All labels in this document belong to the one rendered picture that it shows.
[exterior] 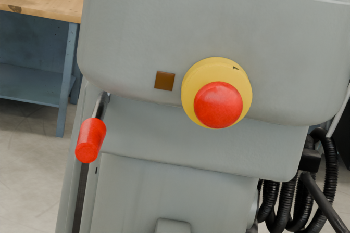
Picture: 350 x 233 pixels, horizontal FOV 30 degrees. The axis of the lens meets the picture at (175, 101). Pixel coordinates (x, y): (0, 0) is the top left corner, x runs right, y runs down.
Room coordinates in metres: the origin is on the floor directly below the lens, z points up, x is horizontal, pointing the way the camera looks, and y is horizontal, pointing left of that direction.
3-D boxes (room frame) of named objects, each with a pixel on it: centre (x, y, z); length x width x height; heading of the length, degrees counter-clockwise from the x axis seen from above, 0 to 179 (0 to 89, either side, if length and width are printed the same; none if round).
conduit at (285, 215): (1.04, -0.20, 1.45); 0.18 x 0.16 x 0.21; 3
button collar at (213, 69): (0.53, -0.03, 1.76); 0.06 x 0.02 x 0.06; 93
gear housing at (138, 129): (0.80, -0.02, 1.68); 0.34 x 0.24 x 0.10; 3
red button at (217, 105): (0.51, -0.03, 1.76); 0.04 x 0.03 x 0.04; 93
